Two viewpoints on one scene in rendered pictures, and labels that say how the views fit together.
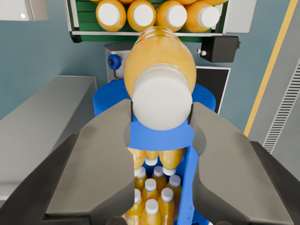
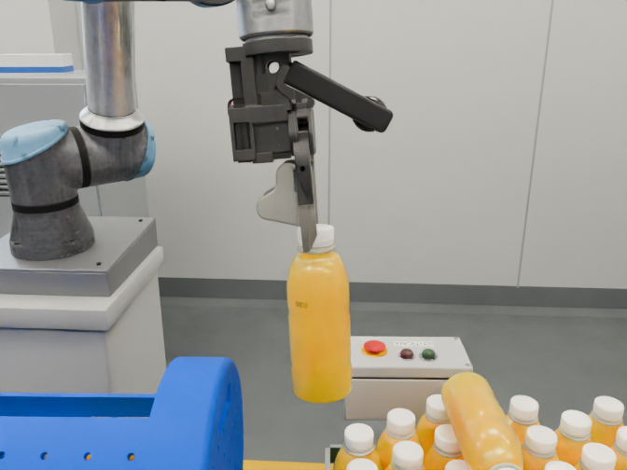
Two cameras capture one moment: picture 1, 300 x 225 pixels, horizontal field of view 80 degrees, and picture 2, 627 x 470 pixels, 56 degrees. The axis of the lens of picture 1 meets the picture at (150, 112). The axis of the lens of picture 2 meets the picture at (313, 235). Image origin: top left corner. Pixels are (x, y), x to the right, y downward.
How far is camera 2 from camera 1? 0.62 m
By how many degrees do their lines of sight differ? 79
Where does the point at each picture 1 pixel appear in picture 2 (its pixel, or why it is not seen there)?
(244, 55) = not seen: outside the picture
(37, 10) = (356, 393)
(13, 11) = (354, 359)
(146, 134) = (201, 363)
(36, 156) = (119, 378)
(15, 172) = (121, 337)
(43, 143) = not seen: hidden behind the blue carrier
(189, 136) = (174, 409)
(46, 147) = not seen: hidden behind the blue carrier
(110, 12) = (361, 434)
